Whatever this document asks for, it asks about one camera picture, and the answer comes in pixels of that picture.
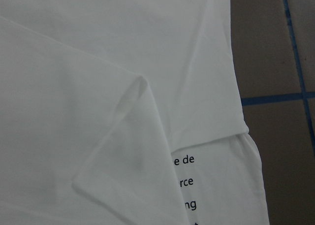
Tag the white printed t-shirt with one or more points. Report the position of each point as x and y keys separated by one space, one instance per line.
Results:
x=123 y=112

